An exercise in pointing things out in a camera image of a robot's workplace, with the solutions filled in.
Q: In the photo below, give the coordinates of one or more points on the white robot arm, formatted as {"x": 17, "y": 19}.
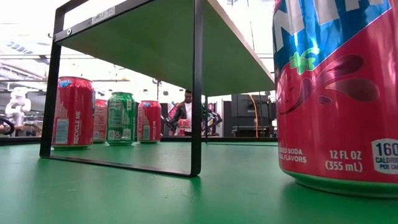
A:
{"x": 18, "y": 105}

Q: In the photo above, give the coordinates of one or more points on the black equipment cabinet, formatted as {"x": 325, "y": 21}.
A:
{"x": 242, "y": 109}

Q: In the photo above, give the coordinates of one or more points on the wooden shelf with black frame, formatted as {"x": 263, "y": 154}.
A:
{"x": 155, "y": 46}

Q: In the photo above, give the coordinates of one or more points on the black partition panel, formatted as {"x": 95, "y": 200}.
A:
{"x": 164, "y": 118}

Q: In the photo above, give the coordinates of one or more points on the red Fanta soda can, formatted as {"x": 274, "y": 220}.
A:
{"x": 335, "y": 124}
{"x": 101, "y": 121}
{"x": 73, "y": 115}
{"x": 149, "y": 121}

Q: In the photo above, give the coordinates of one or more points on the green Sprite soda can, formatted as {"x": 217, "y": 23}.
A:
{"x": 121, "y": 118}

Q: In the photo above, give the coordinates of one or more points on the person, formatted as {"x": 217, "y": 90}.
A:
{"x": 187, "y": 109}

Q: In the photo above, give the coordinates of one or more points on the black metal rig frame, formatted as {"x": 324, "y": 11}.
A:
{"x": 18, "y": 140}

